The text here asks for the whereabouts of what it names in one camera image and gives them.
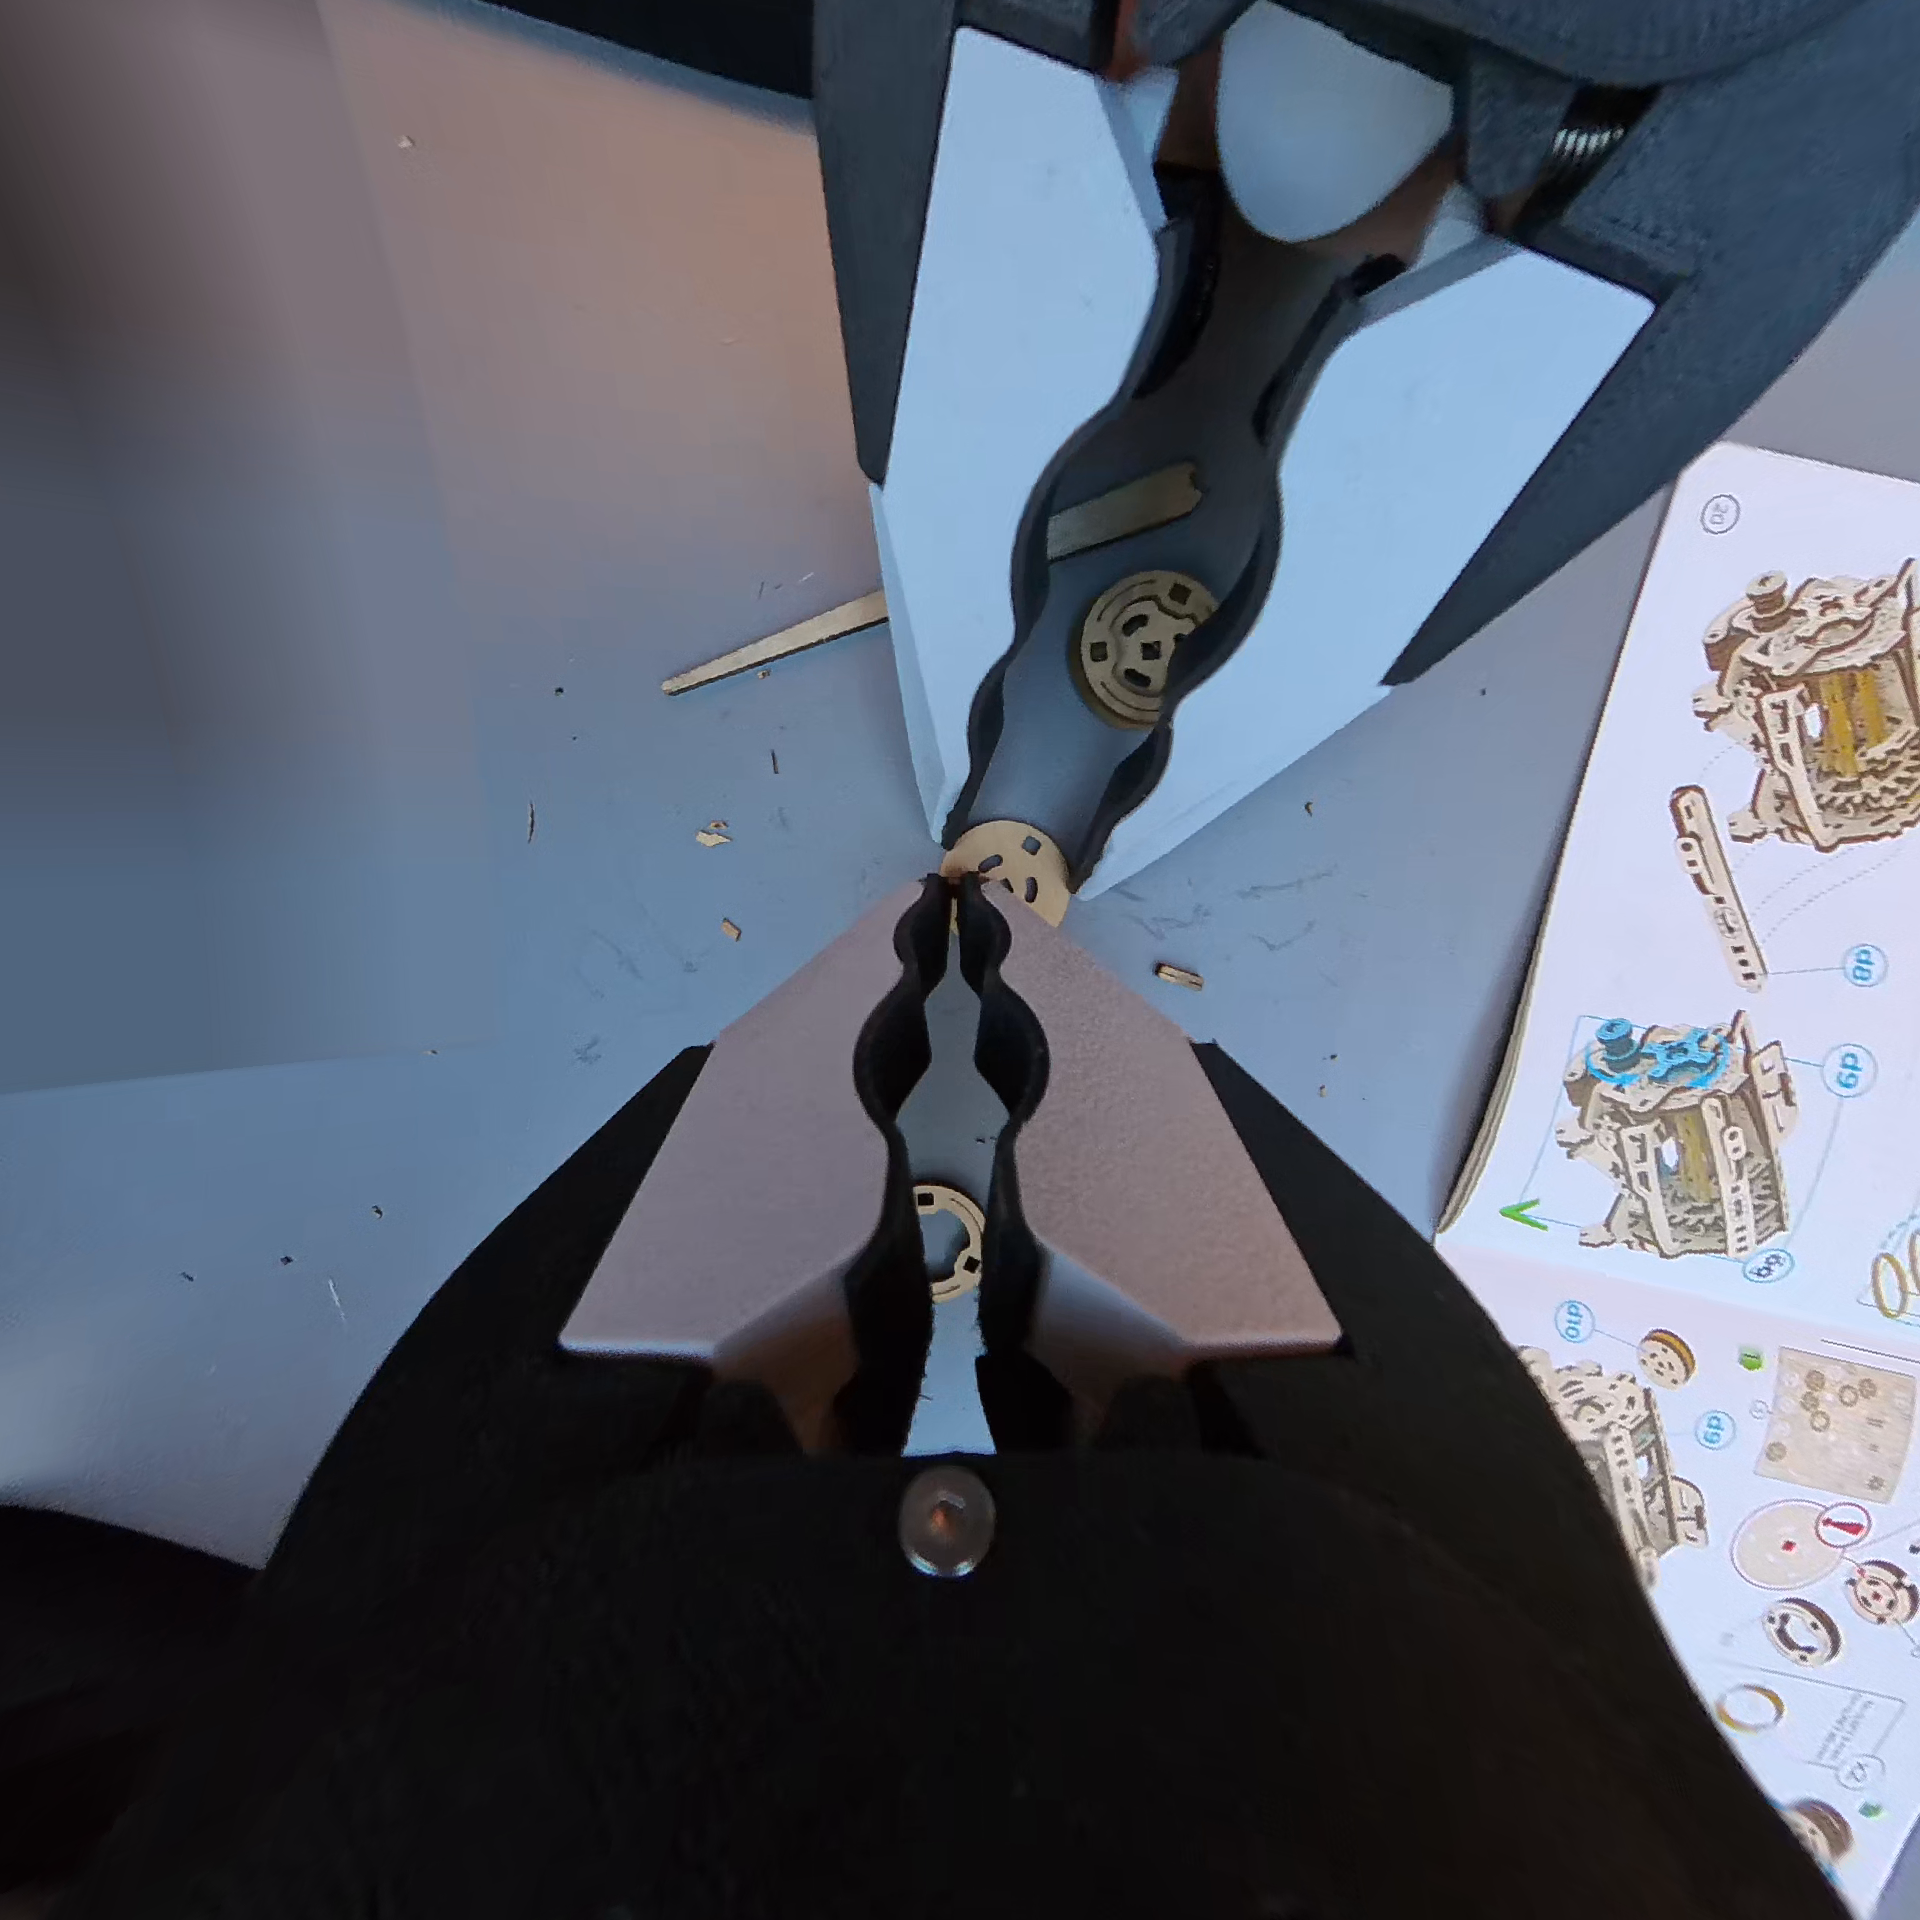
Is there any long wooden strip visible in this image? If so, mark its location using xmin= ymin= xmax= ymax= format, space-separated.
xmin=659 ymin=463 xmax=1203 ymax=699

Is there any layered wooden wheel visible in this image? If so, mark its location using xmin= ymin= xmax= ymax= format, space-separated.
xmin=1078 ymin=568 xmax=1222 ymax=729

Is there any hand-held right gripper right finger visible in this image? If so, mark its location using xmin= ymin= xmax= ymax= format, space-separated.
xmin=957 ymin=873 xmax=1345 ymax=1457

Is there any open wooden ring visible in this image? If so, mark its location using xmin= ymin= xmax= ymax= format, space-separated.
xmin=914 ymin=1180 xmax=991 ymax=1305

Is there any assembly instruction booklet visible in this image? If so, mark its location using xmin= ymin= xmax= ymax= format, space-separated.
xmin=1436 ymin=438 xmax=1920 ymax=1914

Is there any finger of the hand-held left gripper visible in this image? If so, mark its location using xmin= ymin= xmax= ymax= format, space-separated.
xmin=871 ymin=19 xmax=1203 ymax=852
xmin=1068 ymin=228 xmax=1654 ymax=903

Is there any wooden disc with square holes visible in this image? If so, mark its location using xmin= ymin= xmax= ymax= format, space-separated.
xmin=945 ymin=814 xmax=1074 ymax=926

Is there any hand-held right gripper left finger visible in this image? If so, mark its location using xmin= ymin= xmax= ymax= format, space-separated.
xmin=561 ymin=873 xmax=965 ymax=1457

